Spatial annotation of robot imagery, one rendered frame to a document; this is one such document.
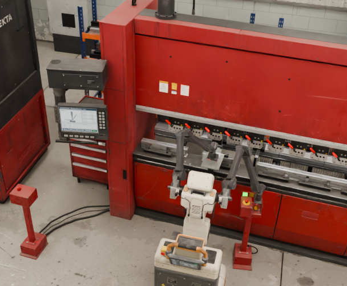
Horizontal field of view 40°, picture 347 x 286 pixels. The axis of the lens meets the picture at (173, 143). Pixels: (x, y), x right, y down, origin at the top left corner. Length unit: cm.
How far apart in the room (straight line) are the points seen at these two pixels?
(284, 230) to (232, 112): 141
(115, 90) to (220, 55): 104
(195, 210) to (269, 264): 144
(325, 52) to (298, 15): 437
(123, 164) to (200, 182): 130
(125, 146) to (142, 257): 118
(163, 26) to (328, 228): 254
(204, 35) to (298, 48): 80
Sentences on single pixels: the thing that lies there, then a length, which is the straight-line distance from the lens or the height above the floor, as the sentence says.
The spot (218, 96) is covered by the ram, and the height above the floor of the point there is 166.
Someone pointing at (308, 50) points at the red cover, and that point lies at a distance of 418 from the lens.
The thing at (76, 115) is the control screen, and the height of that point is 150.
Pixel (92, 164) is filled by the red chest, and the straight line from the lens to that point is 574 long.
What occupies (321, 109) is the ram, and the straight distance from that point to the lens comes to 443.
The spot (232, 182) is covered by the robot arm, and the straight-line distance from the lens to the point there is 408.
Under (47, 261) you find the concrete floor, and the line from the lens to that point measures 523.
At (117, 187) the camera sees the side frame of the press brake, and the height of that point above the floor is 45.
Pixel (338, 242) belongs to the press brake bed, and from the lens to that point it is 521.
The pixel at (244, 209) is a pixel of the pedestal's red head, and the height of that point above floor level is 76.
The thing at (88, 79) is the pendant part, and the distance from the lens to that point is 432.
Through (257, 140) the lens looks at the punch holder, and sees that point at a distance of 467.
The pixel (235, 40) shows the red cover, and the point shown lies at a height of 224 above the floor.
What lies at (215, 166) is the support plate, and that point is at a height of 100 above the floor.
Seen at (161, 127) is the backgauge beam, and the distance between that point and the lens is 523.
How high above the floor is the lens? 384
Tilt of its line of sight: 35 degrees down
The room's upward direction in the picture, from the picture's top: 2 degrees clockwise
